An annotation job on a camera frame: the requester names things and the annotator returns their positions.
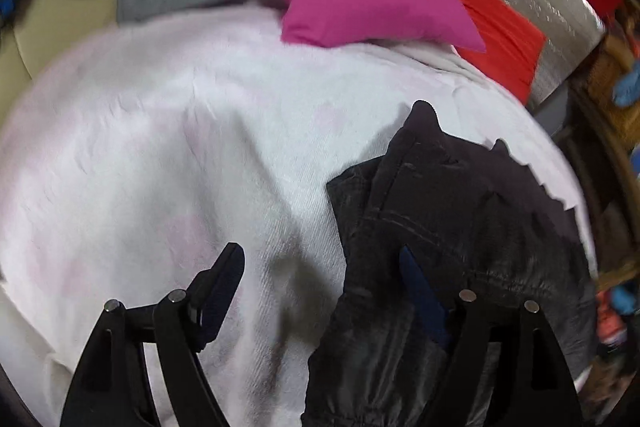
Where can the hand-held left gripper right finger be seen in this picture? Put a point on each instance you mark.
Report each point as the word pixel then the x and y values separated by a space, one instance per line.
pixel 425 297

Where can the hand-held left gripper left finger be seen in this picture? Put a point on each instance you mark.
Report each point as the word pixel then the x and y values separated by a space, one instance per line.
pixel 220 287

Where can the black puffer jacket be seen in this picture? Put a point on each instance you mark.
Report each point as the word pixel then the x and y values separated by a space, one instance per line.
pixel 450 217

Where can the white blanket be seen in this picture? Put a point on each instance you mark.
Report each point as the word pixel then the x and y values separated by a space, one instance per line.
pixel 175 147

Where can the red pillow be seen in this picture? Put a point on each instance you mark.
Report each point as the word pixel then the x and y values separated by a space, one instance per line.
pixel 500 37

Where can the wicker basket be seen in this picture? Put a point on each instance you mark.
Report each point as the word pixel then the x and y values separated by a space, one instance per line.
pixel 607 77

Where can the blue cloth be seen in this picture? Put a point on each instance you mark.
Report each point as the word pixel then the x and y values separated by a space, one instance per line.
pixel 629 87

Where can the beige sofa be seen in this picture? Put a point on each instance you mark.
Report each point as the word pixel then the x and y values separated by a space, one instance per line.
pixel 55 32

